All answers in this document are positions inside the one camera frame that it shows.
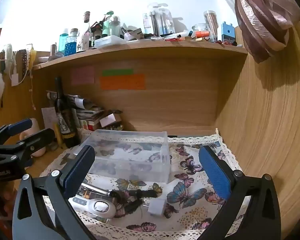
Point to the clear cylinder of brown sticks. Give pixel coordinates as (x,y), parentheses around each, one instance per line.
(211,25)

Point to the dark wine bottle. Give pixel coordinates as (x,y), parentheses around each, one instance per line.
(64,122)

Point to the clear brush blister pack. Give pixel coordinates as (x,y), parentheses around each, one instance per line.
(161,21)

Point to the orange sticky note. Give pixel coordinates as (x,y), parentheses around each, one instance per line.
(122,82)

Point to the grey green bottle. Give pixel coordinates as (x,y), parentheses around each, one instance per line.
(115,27)

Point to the tall clear glass bottle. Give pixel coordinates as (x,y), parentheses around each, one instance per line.
(86,33)

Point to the white handheld device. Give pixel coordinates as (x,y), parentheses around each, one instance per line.
(100,206)

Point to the wooden shelf board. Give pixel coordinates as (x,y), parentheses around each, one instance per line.
(140,52)

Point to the white flat plastic box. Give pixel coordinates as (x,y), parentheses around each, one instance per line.
(109,41)

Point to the round glass jar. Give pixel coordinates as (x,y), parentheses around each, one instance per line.
(199,28)

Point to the small white bottle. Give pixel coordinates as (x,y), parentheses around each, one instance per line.
(146,21)

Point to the blue liquid bottle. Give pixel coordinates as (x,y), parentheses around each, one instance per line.
(70,42)

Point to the white plug adapter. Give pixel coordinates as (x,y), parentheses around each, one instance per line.
(157,208)

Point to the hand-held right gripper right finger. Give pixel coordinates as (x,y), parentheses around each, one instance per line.
(215,173)

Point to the blue box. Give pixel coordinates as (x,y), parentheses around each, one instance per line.
(228,32)

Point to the cream pink figurine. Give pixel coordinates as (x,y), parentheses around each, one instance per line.
(36,125)

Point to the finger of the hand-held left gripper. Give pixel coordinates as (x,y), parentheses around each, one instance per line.
(20,126)
(40,137)

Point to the white plush ornament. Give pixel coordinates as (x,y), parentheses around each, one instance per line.
(7,53)

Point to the clear plastic storage box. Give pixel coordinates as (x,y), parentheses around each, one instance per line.
(130,155)

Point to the stack of books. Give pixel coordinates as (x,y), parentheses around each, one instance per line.
(87,116)

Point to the patterned hair band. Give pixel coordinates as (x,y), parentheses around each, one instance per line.
(23,62)

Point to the white paper tag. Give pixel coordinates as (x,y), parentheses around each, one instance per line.
(15,80)

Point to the white paper card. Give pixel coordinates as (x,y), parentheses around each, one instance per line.
(48,117)

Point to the orange capped tube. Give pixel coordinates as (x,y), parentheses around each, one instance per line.
(203,34)

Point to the butterfly print lace cloth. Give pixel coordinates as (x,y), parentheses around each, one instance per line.
(187,185)

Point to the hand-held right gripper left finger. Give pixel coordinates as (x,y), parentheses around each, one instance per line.
(81,168)

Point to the pink brown scarf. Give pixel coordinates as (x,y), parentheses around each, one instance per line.
(260,20)

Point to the small white box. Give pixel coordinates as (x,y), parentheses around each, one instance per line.
(109,120)

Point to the pink sticky note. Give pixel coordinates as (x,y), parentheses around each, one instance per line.
(82,75)

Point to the silver metal tool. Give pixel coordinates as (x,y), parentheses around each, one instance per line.
(96,189)

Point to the dark patterned claw clip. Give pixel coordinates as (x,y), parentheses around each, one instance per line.
(128,206)

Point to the teal bottle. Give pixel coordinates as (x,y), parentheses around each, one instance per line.
(62,41)

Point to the green sticky note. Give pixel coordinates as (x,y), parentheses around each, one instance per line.
(117,72)

